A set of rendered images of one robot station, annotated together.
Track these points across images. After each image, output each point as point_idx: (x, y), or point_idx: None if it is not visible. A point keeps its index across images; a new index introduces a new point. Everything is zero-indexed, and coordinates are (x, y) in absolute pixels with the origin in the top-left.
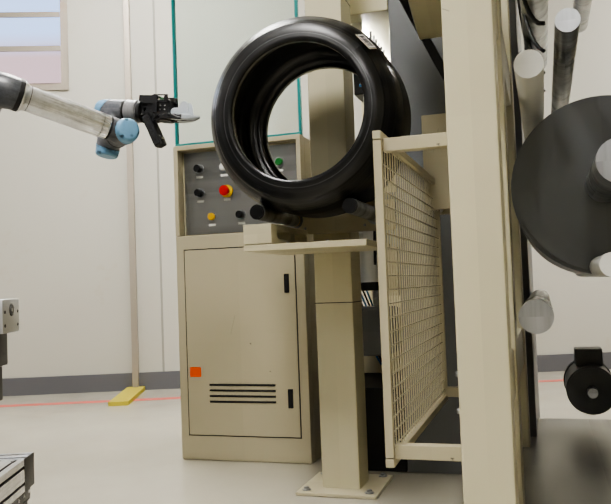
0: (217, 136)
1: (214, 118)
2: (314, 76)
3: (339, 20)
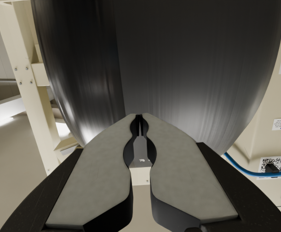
0: (34, 11)
1: (48, 63)
2: (249, 123)
3: (226, 159)
